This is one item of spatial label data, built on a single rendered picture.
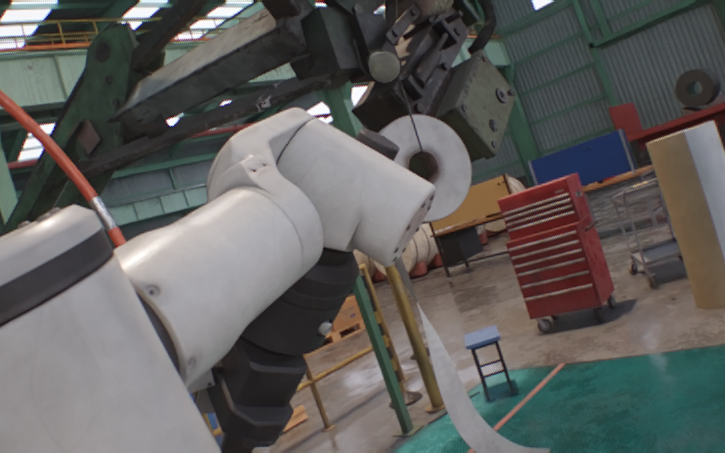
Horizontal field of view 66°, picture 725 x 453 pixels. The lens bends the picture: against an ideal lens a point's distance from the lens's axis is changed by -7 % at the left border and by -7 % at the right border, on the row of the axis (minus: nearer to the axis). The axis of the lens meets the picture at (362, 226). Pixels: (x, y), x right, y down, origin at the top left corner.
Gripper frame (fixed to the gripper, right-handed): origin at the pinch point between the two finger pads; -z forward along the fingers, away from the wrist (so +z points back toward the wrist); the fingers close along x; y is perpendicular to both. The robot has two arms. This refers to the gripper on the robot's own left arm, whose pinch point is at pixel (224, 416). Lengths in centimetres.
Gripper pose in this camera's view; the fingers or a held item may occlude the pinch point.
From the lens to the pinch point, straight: 53.9
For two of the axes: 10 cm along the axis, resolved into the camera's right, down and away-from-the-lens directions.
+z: 4.4, -8.4, -3.3
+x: -4.3, -5.2, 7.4
